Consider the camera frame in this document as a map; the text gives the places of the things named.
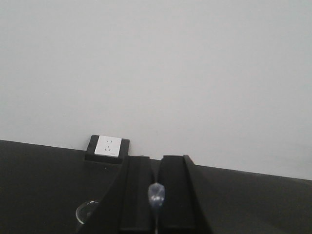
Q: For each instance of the black socket housing box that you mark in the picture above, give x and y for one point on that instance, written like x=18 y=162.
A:
x=90 y=152

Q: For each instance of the white power socket plate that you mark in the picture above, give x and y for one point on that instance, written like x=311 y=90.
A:
x=108 y=146

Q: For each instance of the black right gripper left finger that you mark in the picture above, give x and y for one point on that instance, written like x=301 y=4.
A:
x=125 y=207

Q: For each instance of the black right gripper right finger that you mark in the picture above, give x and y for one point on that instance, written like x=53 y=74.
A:
x=181 y=212

